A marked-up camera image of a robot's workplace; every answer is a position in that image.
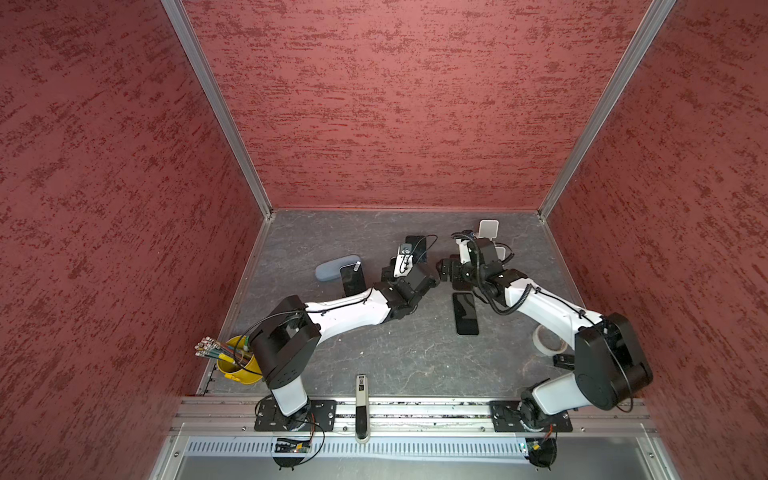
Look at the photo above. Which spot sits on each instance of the aluminium rail frame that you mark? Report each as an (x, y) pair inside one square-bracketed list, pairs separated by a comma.
[(414, 416)]

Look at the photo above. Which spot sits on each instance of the grey oval pad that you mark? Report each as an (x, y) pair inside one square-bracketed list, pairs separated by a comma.
[(331, 270)]

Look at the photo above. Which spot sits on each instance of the black phone with sticker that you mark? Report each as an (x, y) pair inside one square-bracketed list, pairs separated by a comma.
[(460, 280)]

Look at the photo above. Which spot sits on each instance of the roll of tape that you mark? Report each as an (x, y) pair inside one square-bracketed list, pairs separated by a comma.
[(547, 343)]

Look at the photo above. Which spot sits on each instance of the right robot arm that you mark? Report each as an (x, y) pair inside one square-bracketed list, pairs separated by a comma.
[(609, 363)]

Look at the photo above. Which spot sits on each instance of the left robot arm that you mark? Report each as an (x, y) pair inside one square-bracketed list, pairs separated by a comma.
[(284, 341)]

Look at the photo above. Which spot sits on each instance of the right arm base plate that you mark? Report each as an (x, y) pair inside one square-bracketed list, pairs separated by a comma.
[(524, 417)]

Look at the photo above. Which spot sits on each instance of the white phone stand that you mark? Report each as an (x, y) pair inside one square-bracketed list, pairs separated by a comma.
[(488, 229)]

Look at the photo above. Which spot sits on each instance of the purple edged phone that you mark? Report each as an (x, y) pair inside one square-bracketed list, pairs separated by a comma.
[(353, 280)]

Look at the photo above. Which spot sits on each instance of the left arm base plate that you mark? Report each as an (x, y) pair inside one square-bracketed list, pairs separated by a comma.
[(317, 415)]

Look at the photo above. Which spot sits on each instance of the yellow cup with pens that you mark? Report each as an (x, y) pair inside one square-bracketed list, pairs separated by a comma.
[(233, 358)]

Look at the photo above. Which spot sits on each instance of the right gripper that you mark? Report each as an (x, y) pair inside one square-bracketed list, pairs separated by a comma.
[(455, 260)]

